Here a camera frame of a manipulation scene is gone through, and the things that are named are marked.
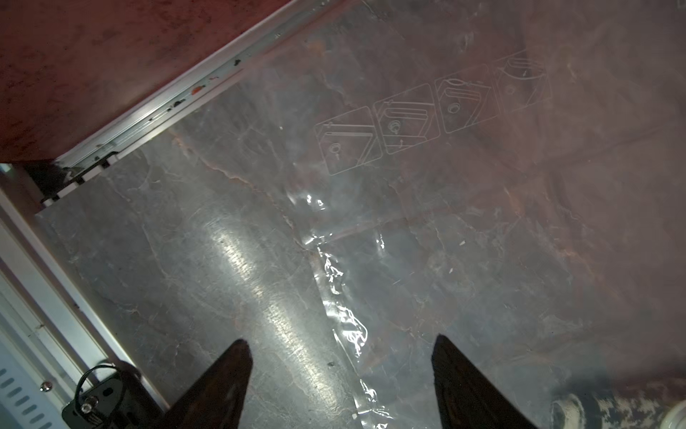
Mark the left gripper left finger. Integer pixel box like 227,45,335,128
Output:
155,339,253,428

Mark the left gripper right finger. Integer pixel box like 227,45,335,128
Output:
432,334,534,428

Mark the houndstooth black white scarf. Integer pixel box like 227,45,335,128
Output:
550,377,685,428

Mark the clear plastic vacuum bag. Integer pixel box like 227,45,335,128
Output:
174,1,685,428

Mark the white vacuum bag valve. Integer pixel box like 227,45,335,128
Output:
659,400,686,429

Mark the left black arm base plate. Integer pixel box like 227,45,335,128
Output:
61,362,164,428

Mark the aluminium front rail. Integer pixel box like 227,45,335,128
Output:
1,164,167,428

